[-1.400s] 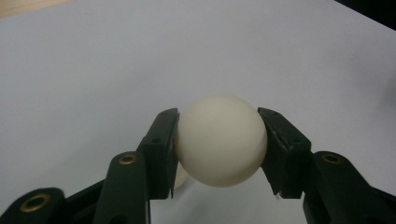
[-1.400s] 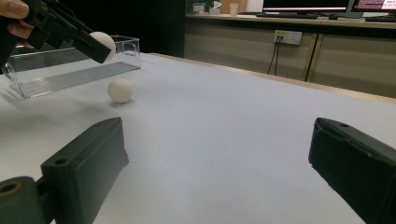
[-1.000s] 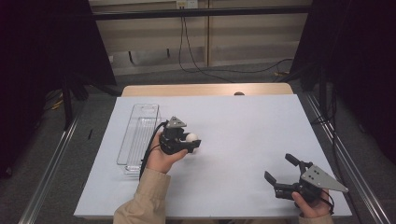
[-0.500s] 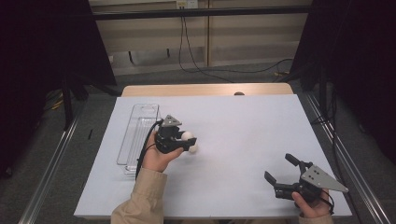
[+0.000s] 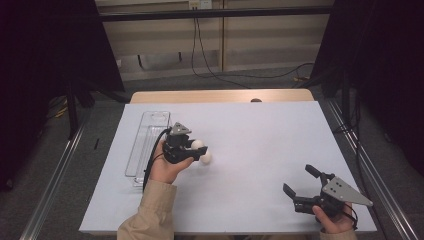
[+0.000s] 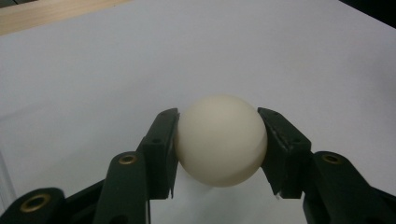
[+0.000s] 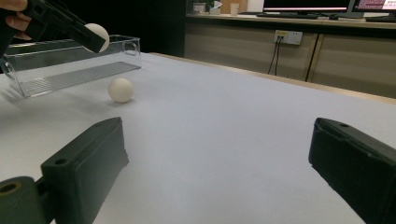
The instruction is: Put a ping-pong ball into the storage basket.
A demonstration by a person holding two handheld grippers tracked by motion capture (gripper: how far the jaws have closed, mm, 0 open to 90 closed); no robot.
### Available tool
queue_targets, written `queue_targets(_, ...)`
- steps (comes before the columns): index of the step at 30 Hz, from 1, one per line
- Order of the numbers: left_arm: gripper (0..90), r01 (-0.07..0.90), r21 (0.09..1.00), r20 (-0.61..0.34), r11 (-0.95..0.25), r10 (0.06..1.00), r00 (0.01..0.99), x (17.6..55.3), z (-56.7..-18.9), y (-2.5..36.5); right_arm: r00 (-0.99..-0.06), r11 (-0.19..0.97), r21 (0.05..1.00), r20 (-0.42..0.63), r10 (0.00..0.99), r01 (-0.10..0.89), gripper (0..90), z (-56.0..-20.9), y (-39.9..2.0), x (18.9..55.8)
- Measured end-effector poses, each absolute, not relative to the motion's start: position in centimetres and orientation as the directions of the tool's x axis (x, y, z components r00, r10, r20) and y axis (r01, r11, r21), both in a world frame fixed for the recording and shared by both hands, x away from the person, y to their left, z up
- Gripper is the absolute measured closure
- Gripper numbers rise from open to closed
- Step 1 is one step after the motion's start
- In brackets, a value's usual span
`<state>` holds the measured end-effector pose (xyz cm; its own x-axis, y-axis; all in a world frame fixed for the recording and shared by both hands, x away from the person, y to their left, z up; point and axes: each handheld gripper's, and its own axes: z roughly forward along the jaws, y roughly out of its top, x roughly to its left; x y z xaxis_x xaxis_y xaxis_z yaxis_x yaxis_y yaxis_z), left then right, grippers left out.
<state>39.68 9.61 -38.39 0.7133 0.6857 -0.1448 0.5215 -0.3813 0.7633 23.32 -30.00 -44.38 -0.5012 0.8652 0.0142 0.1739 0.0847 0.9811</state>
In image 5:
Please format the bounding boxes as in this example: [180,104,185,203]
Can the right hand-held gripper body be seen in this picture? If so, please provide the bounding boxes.
[293,174,374,219]

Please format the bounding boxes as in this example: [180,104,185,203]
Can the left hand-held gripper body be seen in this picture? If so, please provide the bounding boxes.
[162,121,201,165]

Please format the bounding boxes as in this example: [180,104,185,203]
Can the clear plastic container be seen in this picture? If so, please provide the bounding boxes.
[124,110,172,188]

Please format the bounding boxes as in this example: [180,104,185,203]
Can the person's left hand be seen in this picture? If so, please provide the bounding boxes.
[148,139,195,185]

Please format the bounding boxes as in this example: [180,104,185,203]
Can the person's right hand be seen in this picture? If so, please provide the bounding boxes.
[311,201,356,235]

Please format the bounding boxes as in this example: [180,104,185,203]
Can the white table cover board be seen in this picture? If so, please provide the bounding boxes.
[79,100,378,234]

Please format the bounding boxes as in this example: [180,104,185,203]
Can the black stand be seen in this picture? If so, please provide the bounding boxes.
[64,79,98,141]

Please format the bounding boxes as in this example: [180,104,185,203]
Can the beige panelled desk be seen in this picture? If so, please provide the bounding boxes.
[94,0,334,81]

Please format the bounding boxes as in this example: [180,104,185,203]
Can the black crossbar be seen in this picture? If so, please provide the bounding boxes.
[98,5,334,23]

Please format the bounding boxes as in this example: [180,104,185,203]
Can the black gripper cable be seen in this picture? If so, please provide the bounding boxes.
[343,203,359,231]
[142,127,173,193]

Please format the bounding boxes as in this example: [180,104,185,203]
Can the metal floor rail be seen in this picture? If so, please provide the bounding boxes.
[19,109,93,240]
[324,98,419,240]

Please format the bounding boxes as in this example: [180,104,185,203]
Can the black floor cable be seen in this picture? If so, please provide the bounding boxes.
[333,89,368,201]

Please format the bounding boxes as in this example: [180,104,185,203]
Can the black power cable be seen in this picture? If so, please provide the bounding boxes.
[195,16,251,90]
[190,16,316,81]

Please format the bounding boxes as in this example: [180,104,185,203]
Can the white wall socket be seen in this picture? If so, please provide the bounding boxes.
[188,0,213,10]

